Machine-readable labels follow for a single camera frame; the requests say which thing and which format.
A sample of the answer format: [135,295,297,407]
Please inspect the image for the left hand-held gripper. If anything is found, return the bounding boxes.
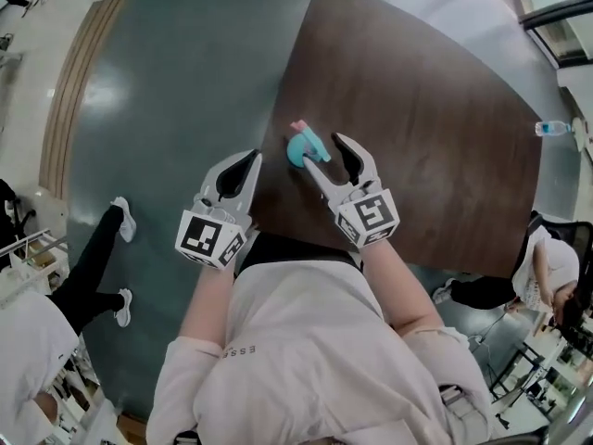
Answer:
[174,149,264,273]

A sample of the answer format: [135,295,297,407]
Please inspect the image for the person's black trousers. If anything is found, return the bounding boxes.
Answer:
[234,231,363,278]

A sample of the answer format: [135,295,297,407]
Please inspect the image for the person's pale pink shirt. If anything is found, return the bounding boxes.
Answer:
[145,260,495,445]

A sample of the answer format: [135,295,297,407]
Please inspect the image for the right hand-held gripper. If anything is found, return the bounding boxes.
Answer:
[302,132,402,250]

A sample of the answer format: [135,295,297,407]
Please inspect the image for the clear plastic water bottle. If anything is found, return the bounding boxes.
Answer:
[535,120,574,137]

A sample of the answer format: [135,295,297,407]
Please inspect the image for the person's right forearm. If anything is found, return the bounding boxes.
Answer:
[362,243,447,338]

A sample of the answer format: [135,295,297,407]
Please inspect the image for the teal round item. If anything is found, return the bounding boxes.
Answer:
[285,133,317,169]

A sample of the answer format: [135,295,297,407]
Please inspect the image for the teal pink-tipped stick item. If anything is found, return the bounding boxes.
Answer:
[289,119,332,163]

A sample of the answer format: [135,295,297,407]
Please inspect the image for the person's left forearm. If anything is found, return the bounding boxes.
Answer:
[179,258,235,348]

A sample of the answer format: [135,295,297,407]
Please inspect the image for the white metal rack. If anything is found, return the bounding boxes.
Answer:
[0,228,70,299]

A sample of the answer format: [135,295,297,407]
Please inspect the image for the black metal frame stand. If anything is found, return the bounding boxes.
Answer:
[485,339,593,428]

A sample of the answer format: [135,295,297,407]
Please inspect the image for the dark brown wooden table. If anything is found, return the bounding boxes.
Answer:
[252,0,543,280]

